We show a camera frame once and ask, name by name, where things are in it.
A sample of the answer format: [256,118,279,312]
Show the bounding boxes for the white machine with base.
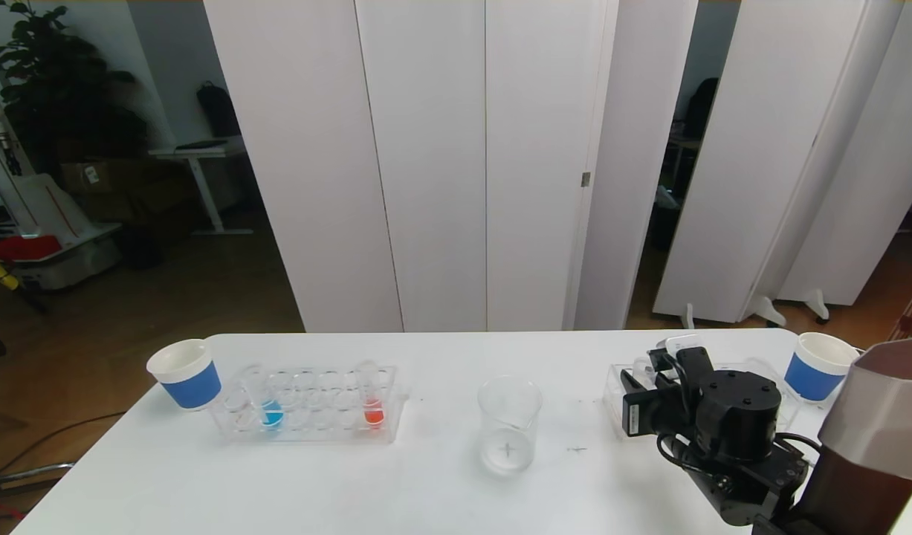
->
[0,67,122,291]

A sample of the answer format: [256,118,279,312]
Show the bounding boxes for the blue liquid test tube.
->
[242,364,285,432]

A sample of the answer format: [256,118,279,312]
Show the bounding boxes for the red plastic box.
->
[0,236,62,262]

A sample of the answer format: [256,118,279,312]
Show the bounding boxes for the red liquid test tube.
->
[354,360,387,429]

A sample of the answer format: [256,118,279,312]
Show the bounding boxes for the brown metal stand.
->
[888,290,912,341]

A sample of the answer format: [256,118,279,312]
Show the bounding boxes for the white blue paper cup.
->
[146,339,223,411]
[784,332,861,403]

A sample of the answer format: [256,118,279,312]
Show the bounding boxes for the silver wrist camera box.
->
[662,334,708,357]

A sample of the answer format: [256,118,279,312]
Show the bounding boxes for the clear acrylic test tube rack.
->
[603,362,803,442]
[210,364,409,444]

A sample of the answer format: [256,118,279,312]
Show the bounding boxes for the white office desk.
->
[149,137,254,237]

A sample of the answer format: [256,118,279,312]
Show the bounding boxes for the silver metal frame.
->
[0,412,77,535]

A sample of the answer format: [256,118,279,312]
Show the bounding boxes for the black chair backrest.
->
[682,77,720,140]

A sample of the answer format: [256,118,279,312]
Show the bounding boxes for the white partition panel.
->
[753,0,912,322]
[203,0,699,333]
[653,0,906,330]

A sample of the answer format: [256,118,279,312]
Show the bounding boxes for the black backpack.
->
[196,82,242,139]

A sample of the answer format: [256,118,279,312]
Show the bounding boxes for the clear glass beaker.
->
[476,376,543,476]

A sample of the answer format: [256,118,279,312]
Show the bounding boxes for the black floor cable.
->
[0,411,129,476]

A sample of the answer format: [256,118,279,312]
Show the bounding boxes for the brown cardboard box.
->
[60,158,148,198]

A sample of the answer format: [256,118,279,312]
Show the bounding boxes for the dark green potted plant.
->
[0,0,148,175]

